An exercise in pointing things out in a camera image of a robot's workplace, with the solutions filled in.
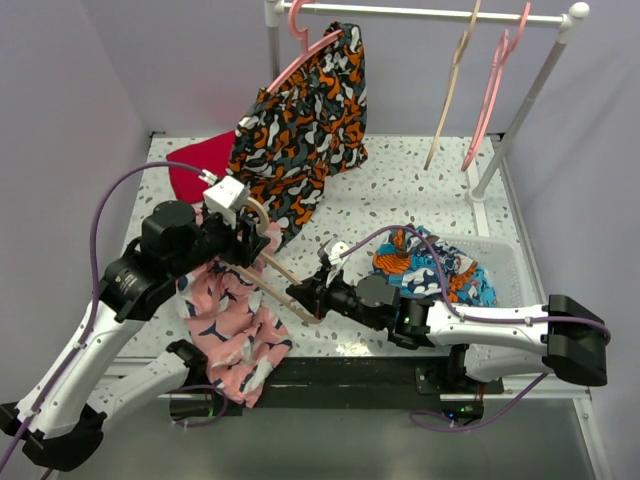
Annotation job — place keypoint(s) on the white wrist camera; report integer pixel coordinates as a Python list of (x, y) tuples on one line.
[(226, 198), (332, 259)]

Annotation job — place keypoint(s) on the right pink hanger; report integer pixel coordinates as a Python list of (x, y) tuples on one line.
[(502, 52)]

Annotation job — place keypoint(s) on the white plastic basket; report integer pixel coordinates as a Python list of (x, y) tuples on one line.
[(503, 264)]

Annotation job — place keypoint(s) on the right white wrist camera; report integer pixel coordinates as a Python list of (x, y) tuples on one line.
[(332, 259)]

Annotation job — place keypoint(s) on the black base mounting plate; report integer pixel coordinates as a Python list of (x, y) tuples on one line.
[(370, 383)]

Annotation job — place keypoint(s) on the pink hanger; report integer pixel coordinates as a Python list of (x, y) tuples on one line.
[(502, 52), (307, 50)]

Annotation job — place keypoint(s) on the white clothes rack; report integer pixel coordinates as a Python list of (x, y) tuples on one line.
[(566, 25)]

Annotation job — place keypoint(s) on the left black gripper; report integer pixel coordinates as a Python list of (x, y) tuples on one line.
[(243, 251)]

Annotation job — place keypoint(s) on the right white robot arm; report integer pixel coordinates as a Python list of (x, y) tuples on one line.
[(560, 336)]

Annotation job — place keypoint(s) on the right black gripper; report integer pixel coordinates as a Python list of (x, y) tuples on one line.
[(315, 292)]

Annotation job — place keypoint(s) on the blue orange patterned shorts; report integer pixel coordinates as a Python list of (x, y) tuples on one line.
[(423, 265)]

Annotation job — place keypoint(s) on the left pink hanger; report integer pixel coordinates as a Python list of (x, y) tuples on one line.
[(307, 50)]

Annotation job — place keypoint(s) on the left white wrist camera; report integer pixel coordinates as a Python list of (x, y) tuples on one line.
[(226, 198)]

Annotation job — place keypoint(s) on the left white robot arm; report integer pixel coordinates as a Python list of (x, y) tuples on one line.
[(64, 418)]

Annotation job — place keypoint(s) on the red folded cloth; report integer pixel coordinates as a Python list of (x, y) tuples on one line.
[(213, 155)]

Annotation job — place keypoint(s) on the pink navy patterned shorts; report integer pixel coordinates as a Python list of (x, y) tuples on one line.
[(229, 321)]

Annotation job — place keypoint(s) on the orange black camo shorts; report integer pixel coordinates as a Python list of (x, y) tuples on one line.
[(292, 140)]

